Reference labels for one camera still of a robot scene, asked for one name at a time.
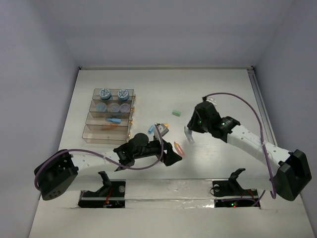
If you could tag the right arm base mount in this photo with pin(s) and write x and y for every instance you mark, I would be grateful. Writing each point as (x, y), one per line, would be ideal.
(228, 193)

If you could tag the blue highlighter with cap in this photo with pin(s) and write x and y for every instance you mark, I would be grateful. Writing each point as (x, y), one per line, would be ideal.
(114, 120)

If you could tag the blue lid jar in bin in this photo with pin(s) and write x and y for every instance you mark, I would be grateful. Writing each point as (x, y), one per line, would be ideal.
(105, 94)

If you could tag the clear paperclip jar small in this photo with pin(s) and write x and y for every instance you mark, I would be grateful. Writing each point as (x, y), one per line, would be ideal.
(125, 108)

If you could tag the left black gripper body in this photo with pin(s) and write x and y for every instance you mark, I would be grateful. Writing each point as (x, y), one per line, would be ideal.
(164, 149)

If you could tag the aluminium rail right edge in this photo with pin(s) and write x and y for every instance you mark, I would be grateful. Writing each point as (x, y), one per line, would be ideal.
(265, 119)

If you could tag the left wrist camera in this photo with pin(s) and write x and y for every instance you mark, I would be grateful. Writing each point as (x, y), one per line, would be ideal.
(160, 128)

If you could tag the small green cap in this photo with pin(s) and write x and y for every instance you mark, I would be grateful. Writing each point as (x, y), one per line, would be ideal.
(176, 113)

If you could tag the blue lid jar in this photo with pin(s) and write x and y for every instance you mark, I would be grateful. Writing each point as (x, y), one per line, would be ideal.
(105, 94)
(123, 94)

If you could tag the orange highlighter pen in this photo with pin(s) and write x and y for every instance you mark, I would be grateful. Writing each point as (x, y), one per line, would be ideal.
(179, 149)

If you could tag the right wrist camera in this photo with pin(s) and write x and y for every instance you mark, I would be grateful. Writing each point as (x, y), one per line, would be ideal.
(210, 100)

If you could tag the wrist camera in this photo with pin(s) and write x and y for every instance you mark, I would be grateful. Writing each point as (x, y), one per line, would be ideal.
(210, 100)
(160, 128)

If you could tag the small blue cap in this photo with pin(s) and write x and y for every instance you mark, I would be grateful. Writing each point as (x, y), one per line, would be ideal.
(150, 130)

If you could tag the green highlighter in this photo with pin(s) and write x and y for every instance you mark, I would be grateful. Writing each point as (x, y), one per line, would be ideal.
(188, 134)

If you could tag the orange highlighter cap large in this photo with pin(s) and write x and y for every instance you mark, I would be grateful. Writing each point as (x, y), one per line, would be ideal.
(109, 127)

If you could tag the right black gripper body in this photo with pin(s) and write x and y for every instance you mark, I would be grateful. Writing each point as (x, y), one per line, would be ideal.
(199, 126)

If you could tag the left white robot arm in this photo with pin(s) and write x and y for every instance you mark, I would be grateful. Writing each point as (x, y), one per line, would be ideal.
(80, 169)

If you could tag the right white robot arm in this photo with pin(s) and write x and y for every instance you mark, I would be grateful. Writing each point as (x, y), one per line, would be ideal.
(289, 171)

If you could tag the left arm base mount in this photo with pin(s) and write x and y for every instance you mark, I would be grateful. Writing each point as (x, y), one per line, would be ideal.
(111, 195)

